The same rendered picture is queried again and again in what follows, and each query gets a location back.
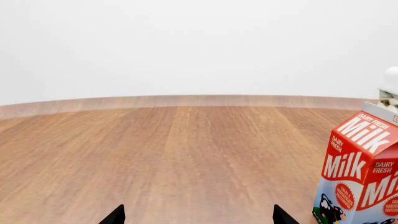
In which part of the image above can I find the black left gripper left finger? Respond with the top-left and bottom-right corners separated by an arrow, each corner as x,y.
98,203 -> 126,224

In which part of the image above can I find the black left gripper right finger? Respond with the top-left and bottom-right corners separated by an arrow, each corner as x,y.
273,203 -> 300,224

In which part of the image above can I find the red white milk carton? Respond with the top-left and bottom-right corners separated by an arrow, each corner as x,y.
312,100 -> 398,224

